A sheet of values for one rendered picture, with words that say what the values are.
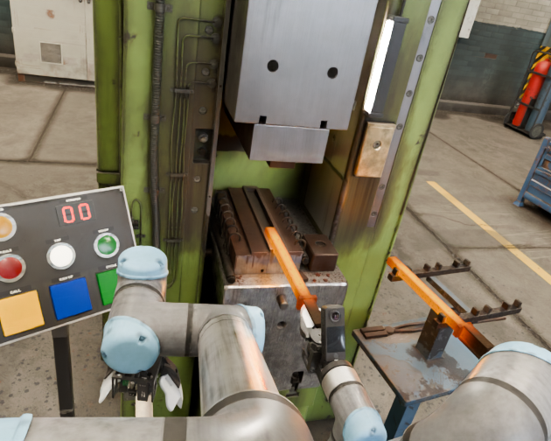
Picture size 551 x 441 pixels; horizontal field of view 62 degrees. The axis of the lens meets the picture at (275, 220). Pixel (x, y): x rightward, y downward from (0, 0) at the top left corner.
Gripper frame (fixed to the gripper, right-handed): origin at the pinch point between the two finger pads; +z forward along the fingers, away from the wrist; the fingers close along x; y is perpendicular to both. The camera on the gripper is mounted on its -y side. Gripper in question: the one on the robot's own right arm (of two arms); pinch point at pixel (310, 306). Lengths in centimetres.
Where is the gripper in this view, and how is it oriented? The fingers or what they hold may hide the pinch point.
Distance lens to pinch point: 112.1
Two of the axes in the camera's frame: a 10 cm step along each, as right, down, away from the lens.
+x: 9.6, 0.0, 2.9
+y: -1.4, 8.7, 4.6
